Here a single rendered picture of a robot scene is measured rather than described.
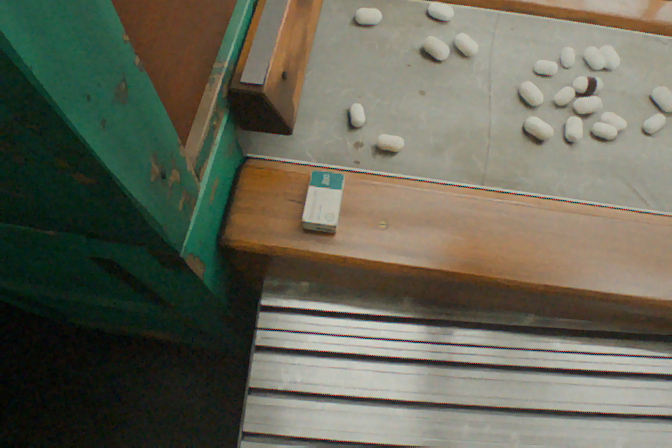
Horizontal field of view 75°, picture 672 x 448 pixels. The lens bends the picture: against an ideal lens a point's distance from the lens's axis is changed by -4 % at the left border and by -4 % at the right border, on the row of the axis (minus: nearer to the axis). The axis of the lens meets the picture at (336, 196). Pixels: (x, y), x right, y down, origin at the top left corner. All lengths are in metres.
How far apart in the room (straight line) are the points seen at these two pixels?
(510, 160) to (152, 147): 0.41
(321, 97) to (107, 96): 0.36
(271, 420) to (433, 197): 0.29
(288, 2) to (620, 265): 0.44
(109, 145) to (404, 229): 0.31
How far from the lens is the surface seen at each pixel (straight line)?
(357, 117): 0.55
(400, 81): 0.61
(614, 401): 0.62
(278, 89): 0.47
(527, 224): 0.52
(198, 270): 0.45
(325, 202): 0.46
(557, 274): 0.51
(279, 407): 0.53
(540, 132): 0.60
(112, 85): 0.27
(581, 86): 0.67
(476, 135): 0.58
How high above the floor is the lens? 1.20
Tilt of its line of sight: 64 degrees down
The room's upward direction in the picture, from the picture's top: 3 degrees clockwise
